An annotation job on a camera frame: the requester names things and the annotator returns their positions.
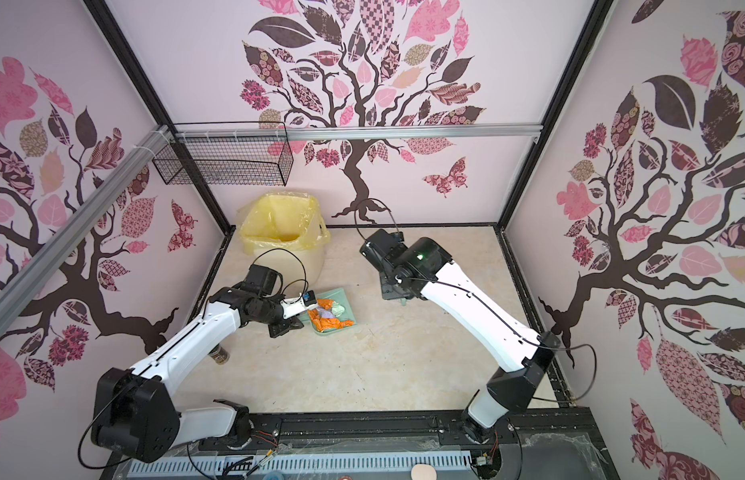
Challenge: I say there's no mint green dustpan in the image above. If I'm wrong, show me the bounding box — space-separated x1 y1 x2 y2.
298 288 356 336

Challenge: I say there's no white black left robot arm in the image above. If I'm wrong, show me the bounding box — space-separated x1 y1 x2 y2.
82 265 318 463

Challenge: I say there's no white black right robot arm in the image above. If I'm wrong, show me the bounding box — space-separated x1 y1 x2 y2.
360 229 560 443

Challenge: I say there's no orange paper near can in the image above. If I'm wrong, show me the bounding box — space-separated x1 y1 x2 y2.
308 299 356 333

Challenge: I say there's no green paper front cluster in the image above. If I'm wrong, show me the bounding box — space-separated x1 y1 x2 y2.
330 304 346 317

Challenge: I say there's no brown small bottle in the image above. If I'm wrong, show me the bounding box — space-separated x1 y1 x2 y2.
208 345 230 365

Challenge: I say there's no yellow lined trash bin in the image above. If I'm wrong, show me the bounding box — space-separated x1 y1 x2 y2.
236 191 330 285

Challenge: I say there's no pink round disc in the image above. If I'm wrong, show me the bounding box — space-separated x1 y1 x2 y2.
411 463 438 480

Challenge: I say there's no black wire basket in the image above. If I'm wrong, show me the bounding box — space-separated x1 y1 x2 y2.
152 120 294 187

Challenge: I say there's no white slotted cable duct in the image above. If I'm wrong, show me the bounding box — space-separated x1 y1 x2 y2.
116 451 473 479

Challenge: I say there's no aluminium rail bar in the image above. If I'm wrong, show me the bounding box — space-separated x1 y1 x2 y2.
0 125 172 336

